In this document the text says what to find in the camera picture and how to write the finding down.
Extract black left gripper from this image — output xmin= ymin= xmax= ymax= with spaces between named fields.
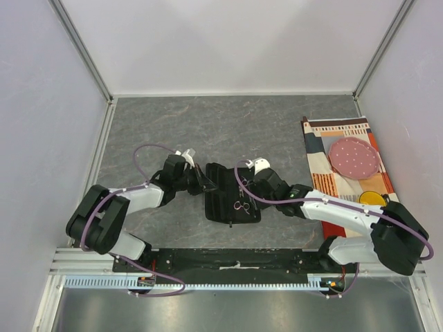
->
xmin=174 ymin=163 xmax=217 ymax=196

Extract silver thinning scissors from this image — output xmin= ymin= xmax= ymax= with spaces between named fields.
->
xmin=240 ymin=176 xmax=253 ymax=188

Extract black zip tool case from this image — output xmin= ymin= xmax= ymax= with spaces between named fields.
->
xmin=205 ymin=163 xmax=261 ymax=226

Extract silver hair scissors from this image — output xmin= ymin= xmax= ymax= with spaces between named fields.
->
xmin=233 ymin=201 xmax=250 ymax=214

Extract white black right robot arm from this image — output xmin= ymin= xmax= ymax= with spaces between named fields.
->
xmin=250 ymin=168 xmax=428 ymax=276

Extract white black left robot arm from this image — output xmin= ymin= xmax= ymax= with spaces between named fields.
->
xmin=66 ymin=149 xmax=217 ymax=272

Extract colourful patterned cloth mat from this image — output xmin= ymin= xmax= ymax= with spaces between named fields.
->
xmin=302 ymin=116 xmax=404 ymax=239

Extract pink dotted plate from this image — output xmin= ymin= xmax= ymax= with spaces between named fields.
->
xmin=328 ymin=137 xmax=381 ymax=180

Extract yellow plastic bowl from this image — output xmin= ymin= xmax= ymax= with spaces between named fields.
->
xmin=359 ymin=191 xmax=387 ymax=206

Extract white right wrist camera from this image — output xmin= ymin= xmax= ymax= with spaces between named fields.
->
xmin=245 ymin=158 xmax=271 ymax=175

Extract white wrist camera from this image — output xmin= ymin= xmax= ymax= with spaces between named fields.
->
xmin=175 ymin=148 xmax=196 ymax=167
xmin=245 ymin=158 xmax=271 ymax=175

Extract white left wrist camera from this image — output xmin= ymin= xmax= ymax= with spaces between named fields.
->
xmin=175 ymin=148 xmax=196 ymax=167

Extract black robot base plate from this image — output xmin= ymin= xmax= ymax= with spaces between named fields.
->
xmin=135 ymin=248 xmax=356 ymax=275

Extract light blue cable duct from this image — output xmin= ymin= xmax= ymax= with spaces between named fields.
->
xmin=64 ymin=275 xmax=339 ymax=293

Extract aluminium frame post right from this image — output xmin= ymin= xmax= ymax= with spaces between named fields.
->
xmin=352 ymin=0 xmax=416 ymax=102

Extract aluminium frame post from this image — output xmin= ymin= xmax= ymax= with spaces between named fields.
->
xmin=352 ymin=0 xmax=416 ymax=102
xmin=48 ymin=0 xmax=115 ymax=104

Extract aluminium frame post left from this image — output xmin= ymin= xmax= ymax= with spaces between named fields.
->
xmin=48 ymin=0 xmax=115 ymax=104

